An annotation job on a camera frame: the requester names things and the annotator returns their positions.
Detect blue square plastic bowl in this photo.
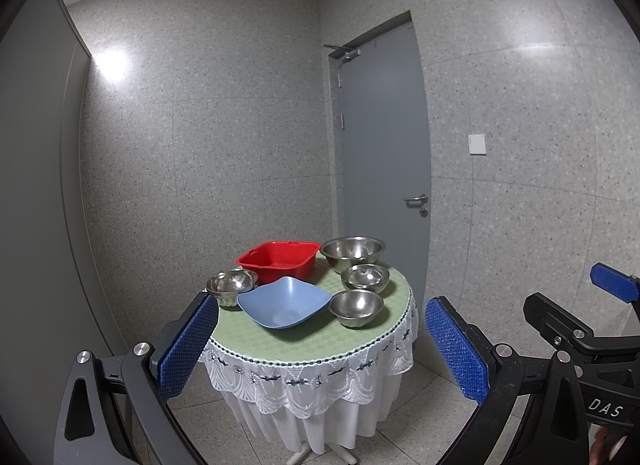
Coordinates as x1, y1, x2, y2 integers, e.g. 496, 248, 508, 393
238, 277, 332, 329

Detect large steel bowl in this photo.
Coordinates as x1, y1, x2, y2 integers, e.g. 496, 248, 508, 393
320, 235, 385, 273

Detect person's hand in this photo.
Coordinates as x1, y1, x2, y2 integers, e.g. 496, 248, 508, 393
589, 427, 627, 465

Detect grey cabinet panel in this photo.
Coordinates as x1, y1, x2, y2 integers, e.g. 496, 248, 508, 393
0, 0, 126, 396

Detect round table green cloth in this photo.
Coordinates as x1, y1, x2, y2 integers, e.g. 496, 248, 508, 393
200, 270, 419, 454

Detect red plastic basin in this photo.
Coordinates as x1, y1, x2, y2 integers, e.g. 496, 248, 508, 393
236, 241, 320, 285

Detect grey door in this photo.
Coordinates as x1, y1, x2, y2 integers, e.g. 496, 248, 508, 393
328, 12, 432, 298

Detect door closer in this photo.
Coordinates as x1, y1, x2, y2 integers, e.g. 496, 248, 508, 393
322, 44, 361, 63

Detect door handle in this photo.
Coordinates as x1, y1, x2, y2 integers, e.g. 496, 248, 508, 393
404, 194, 428, 217

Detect white wall switch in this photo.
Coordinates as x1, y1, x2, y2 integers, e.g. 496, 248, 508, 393
469, 134, 487, 156

